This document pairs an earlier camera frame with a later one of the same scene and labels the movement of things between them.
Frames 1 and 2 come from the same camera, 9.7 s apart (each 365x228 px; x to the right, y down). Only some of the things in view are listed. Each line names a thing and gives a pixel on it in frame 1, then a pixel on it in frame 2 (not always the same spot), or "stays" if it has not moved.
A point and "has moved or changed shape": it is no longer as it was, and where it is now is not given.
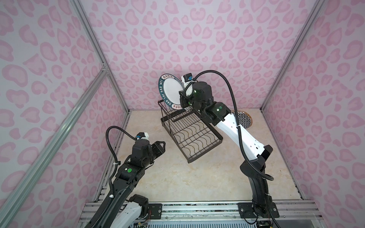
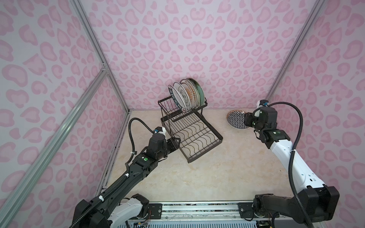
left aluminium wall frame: [9, 208] stays
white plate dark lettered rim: [169, 86] has moved or changed shape
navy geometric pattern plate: [244, 119] stays
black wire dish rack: [194, 135] stays
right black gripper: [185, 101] -> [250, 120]
